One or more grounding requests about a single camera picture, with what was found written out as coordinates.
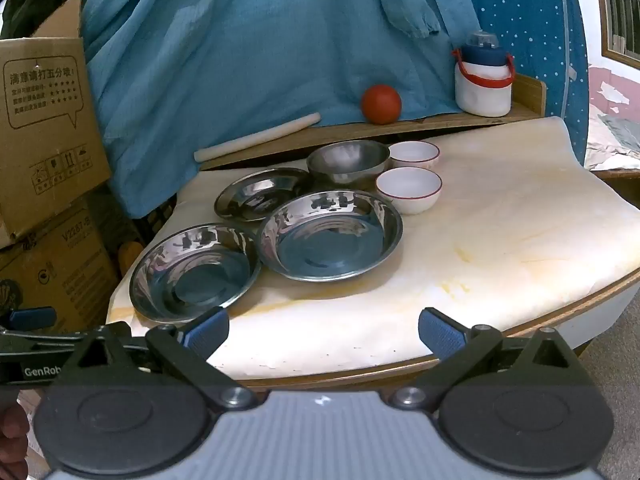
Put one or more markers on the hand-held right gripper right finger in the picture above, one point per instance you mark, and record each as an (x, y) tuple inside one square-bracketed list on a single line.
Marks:
[(440, 332)]

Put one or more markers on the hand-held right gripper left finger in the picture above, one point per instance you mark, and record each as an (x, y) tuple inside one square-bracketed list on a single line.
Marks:
[(207, 331)]

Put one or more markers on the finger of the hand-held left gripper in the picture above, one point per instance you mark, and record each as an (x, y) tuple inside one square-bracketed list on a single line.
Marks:
[(32, 318)]

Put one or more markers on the medium steel plate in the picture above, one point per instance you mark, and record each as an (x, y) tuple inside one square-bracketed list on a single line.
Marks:
[(195, 275)]

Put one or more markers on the small steel plate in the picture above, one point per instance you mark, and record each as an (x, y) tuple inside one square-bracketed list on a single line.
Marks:
[(255, 197)]

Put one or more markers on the large steel plate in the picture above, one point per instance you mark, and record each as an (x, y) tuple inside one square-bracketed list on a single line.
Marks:
[(330, 240)]

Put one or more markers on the red-specked white bowl red rim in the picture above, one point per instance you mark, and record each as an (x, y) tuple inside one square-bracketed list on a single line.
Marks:
[(414, 154)]

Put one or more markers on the deep steel bowl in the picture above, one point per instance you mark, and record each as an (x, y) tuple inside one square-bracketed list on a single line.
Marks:
[(350, 162)]

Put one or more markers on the person's left hand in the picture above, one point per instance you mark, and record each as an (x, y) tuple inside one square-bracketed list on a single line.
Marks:
[(12, 435)]

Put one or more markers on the brown cardboard box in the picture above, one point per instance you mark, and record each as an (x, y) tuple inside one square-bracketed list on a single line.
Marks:
[(60, 270)]

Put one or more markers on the orange plastic object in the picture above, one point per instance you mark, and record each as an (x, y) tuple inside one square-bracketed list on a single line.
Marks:
[(131, 256)]

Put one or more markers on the printed cardboard box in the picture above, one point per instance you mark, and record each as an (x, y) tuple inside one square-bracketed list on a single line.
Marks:
[(45, 135)]

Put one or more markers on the white rolling pin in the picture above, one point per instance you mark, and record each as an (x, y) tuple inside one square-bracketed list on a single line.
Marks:
[(260, 136)]

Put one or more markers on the wooden shelf board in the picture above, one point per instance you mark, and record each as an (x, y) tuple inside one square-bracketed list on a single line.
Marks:
[(450, 122)]

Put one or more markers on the red ball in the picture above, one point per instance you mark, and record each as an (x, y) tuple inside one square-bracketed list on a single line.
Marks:
[(381, 104)]

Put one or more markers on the white jug blue lid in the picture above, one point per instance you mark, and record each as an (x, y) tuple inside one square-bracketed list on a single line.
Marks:
[(482, 90)]

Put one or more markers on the blue cloth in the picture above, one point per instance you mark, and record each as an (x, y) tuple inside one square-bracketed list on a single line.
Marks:
[(225, 60)]

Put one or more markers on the dark green cloth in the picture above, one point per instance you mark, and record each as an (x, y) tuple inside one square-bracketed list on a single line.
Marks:
[(30, 15)]

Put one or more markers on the blue dotted blanket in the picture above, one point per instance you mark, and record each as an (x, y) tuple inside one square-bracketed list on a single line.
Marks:
[(525, 35)]

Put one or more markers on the window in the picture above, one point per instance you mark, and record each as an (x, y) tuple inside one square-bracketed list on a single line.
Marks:
[(617, 5)]

